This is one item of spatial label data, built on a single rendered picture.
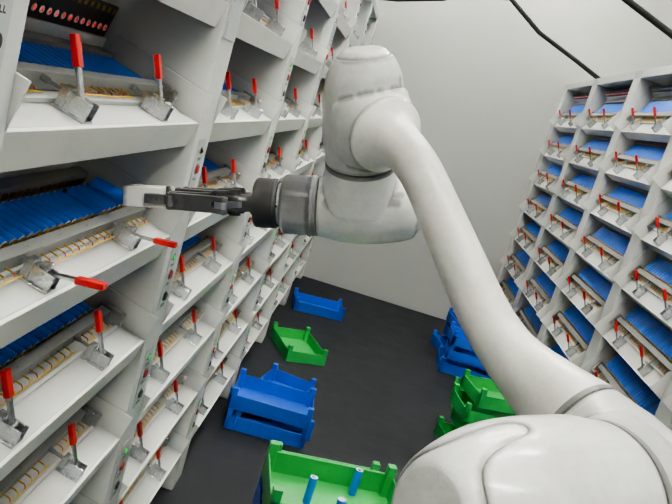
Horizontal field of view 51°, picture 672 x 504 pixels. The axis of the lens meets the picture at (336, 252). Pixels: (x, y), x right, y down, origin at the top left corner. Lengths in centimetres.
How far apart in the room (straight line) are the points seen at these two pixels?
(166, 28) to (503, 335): 77
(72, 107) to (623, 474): 65
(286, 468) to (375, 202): 86
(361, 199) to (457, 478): 56
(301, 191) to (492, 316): 36
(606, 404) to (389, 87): 47
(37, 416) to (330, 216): 48
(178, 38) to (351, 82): 42
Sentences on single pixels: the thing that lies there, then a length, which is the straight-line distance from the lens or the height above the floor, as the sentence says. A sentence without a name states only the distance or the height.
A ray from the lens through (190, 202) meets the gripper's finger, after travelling 105.
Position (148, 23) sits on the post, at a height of 127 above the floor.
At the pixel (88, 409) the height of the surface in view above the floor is 58.
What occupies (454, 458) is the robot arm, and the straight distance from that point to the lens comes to 52.
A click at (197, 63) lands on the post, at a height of 123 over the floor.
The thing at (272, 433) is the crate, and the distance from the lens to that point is 267.
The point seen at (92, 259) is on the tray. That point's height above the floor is 94.
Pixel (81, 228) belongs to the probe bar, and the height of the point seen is 97.
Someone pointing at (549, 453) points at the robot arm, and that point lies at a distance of 54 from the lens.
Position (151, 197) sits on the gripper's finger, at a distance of 110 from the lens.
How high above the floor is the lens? 124
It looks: 12 degrees down
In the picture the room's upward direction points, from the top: 17 degrees clockwise
